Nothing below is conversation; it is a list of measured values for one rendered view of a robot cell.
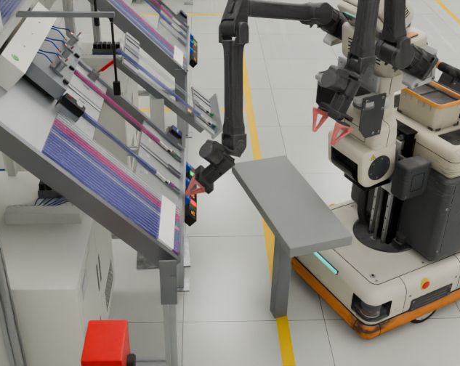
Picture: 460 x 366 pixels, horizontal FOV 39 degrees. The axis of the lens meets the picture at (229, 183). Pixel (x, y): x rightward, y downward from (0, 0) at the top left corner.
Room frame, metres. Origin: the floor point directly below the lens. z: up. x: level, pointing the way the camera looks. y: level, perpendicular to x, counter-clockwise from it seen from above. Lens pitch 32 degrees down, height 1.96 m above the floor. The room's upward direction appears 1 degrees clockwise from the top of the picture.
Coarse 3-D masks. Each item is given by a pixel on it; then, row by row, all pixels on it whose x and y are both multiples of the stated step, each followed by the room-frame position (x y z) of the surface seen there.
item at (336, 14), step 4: (336, 12) 2.36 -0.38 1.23; (340, 12) 2.36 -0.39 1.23; (332, 16) 2.33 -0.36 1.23; (336, 16) 2.34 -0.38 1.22; (340, 16) 2.34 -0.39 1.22; (332, 20) 2.33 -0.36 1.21; (336, 20) 2.34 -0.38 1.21; (340, 20) 2.34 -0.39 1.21; (328, 24) 2.33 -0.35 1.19; (332, 24) 2.33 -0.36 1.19; (336, 24) 2.33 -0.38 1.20; (320, 28) 2.41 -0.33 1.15; (324, 28) 2.35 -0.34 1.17; (328, 28) 2.34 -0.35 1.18; (332, 28) 2.33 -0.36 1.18; (328, 32) 2.36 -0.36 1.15; (332, 32) 2.35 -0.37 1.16; (336, 36) 2.32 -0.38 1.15
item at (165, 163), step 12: (144, 120) 2.20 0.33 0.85; (144, 132) 2.11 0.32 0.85; (156, 132) 2.19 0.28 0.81; (144, 144) 2.03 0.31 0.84; (156, 144) 2.10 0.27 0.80; (168, 144) 2.18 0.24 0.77; (144, 156) 1.95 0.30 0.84; (156, 156) 2.02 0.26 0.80; (168, 156) 2.09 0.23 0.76; (144, 168) 1.88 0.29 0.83; (156, 168) 1.94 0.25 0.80; (168, 168) 2.00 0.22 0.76; (156, 180) 1.87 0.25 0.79; (168, 192) 1.86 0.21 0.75
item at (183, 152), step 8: (184, 152) 2.17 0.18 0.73; (184, 160) 2.11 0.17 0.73; (184, 168) 2.05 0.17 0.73; (184, 176) 1.99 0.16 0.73; (184, 184) 1.94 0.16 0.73; (184, 192) 1.89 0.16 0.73; (184, 200) 1.84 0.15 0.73; (184, 208) 1.80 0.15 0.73; (184, 216) 1.75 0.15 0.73; (184, 224) 1.71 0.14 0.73
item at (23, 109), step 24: (0, 96) 1.65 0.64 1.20; (24, 96) 1.74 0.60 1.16; (48, 96) 1.84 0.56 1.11; (72, 96) 1.95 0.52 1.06; (96, 96) 2.08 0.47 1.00; (0, 120) 1.55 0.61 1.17; (24, 120) 1.63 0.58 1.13; (48, 120) 1.72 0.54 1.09; (72, 120) 1.82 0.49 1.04; (96, 120) 1.93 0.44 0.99
